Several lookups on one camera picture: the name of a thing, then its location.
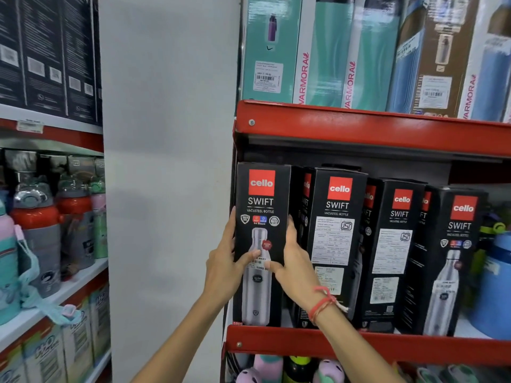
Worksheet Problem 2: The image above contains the teal bottle strap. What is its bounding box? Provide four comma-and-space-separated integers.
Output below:
14, 225, 86, 327

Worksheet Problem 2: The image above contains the person's left hand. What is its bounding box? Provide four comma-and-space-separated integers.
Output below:
203, 206, 262, 307

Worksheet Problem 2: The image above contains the large blue water jug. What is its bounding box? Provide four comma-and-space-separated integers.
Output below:
469, 231, 511, 341

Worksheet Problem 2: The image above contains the black box with white label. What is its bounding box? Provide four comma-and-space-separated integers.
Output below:
18, 0, 68, 118
0, 0, 26, 109
91, 0, 104, 127
59, 0, 97, 125

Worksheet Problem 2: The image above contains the pink and green kids bottle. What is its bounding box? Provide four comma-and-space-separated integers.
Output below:
89, 176, 109, 260

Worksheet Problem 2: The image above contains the white price tag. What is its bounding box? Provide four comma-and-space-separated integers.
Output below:
16, 120, 44, 134

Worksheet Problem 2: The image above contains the red metal shelf board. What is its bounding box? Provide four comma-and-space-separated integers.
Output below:
233, 100, 511, 159
225, 324, 511, 367

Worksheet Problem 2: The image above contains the teal box with purple bottle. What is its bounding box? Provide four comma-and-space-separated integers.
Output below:
241, 0, 303, 104

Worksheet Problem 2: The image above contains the person's right forearm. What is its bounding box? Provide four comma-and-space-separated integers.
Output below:
309, 295, 405, 383

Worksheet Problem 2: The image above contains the brown and blue bottle box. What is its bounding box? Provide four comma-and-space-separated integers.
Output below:
386, 0, 485, 118

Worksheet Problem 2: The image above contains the teal and pink kids bottle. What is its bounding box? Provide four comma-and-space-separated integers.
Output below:
0, 199, 21, 326

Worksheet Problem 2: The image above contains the person's right hand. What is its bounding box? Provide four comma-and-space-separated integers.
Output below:
269, 215, 333, 314

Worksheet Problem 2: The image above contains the white shelf with red edge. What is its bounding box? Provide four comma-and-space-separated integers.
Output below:
0, 103, 104, 154

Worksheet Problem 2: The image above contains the grey and green bottle lid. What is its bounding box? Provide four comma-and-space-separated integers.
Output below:
439, 364, 480, 383

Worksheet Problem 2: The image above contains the person's left forearm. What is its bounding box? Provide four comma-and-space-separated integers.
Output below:
131, 293, 234, 383

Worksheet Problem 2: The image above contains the black bottle with yellow cap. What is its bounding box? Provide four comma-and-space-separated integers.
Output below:
283, 356, 319, 383

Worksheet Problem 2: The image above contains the black steel bottle box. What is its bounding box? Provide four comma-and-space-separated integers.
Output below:
351, 178, 426, 334
233, 162, 293, 327
399, 186, 489, 337
288, 167, 368, 329

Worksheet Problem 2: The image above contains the white and blue bottle box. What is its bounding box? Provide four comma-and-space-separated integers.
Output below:
457, 0, 511, 123

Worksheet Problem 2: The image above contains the red and grey kids bottle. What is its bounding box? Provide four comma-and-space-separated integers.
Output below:
55, 174, 96, 276
10, 178, 63, 299

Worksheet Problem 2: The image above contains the white and teal bottle box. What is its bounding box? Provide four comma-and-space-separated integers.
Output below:
342, 0, 403, 112
292, 0, 357, 108

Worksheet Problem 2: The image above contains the red thread bracelet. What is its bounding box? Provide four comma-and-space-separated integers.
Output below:
308, 285, 349, 326

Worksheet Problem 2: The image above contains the white and orange bottle box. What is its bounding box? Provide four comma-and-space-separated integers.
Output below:
22, 317, 68, 383
88, 278, 112, 365
0, 342, 29, 383
61, 292, 96, 383

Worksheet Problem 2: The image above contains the pink bottle lid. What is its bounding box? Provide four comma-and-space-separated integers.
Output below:
236, 367, 263, 383

